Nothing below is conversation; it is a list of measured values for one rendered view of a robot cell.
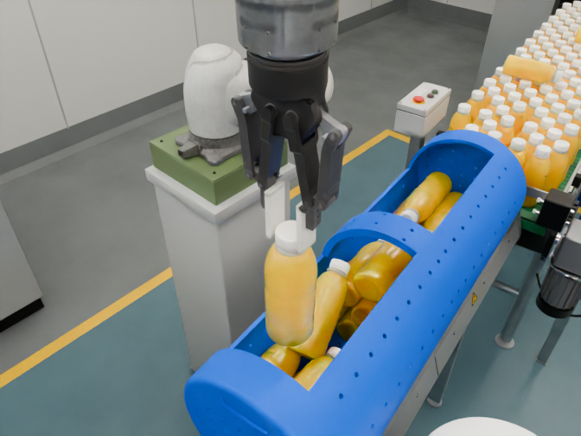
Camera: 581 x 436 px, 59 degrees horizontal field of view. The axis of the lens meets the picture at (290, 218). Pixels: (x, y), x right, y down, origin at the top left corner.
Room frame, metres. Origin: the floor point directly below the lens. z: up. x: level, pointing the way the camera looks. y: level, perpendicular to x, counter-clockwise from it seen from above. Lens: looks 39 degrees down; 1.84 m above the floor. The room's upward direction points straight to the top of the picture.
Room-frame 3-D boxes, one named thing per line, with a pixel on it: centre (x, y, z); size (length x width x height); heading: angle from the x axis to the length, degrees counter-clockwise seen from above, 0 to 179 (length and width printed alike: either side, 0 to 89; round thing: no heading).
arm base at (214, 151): (1.26, 0.22, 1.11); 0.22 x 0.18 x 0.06; 136
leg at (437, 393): (1.11, -0.57, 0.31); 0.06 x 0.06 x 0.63; 54
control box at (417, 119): (1.55, -0.44, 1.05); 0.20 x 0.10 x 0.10; 144
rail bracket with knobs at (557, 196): (1.13, -0.74, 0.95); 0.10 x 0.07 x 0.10; 54
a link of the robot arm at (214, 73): (1.28, 0.20, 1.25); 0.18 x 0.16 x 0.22; 101
